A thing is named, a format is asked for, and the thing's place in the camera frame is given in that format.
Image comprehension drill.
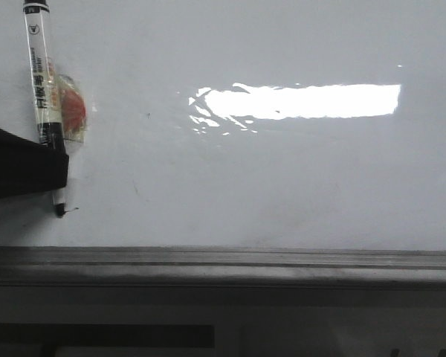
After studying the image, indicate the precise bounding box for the white whiteboard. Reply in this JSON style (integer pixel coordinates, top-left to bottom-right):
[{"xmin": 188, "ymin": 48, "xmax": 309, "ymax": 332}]
[{"xmin": 0, "ymin": 1, "xmax": 446, "ymax": 251}]

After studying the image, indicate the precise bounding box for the red round magnet with tape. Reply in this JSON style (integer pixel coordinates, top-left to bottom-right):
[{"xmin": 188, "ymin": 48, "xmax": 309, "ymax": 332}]
[{"xmin": 49, "ymin": 62, "xmax": 87, "ymax": 144}]

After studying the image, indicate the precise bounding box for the grey aluminium whiteboard tray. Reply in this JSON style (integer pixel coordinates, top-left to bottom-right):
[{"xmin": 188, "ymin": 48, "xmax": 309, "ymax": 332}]
[{"xmin": 0, "ymin": 246, "xmax": 446, "ymax": 289}]

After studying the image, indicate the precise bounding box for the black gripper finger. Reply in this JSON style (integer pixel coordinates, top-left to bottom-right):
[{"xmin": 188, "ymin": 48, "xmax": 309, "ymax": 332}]
[{"xmin": 0, "ymin": 129, "xmax": 69, "ymax": 199}]

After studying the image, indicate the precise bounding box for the black and white whiteboard marker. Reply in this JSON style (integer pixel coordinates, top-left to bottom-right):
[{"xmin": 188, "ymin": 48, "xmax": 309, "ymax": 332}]
[{"xmin": 22, "ymin": 0, "xmax": 68, "ymax": 219}]

